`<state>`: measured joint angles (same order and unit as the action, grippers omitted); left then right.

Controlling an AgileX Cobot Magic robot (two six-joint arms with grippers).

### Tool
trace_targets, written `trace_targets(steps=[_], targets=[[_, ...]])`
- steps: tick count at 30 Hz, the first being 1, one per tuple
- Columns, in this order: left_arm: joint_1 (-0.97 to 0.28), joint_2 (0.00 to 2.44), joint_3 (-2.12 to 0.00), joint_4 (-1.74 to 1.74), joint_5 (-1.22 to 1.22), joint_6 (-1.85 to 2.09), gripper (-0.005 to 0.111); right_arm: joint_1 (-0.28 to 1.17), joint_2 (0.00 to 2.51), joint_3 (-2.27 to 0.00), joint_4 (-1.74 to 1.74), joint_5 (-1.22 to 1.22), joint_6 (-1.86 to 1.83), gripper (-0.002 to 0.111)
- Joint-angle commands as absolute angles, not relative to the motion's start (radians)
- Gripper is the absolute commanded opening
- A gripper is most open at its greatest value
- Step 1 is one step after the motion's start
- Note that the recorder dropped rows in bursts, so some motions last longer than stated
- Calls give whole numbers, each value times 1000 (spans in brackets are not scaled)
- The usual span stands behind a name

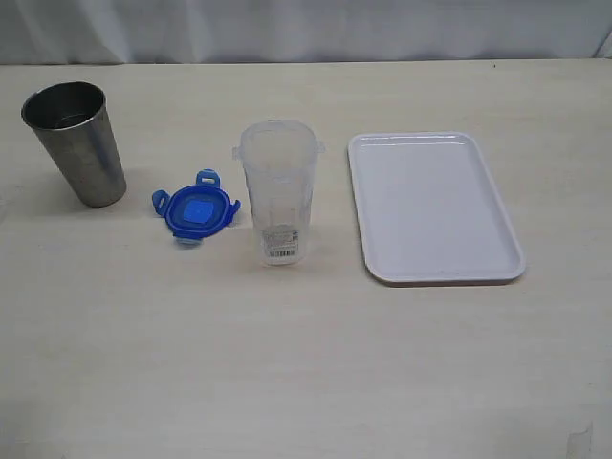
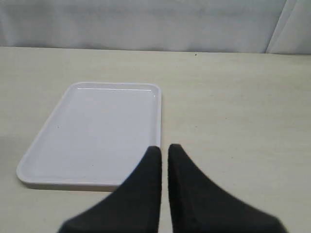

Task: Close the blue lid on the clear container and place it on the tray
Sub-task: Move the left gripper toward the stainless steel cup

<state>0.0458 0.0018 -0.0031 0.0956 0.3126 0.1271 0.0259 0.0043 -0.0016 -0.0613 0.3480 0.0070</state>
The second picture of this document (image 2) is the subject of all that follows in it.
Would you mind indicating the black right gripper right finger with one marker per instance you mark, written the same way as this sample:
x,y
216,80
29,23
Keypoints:
x,y
198,205

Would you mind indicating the white rectangular plastic tray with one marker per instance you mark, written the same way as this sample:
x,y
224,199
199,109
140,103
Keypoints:
x,y
95,136

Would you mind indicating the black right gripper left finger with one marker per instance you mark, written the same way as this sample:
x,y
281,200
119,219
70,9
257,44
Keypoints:
x,y
134,207

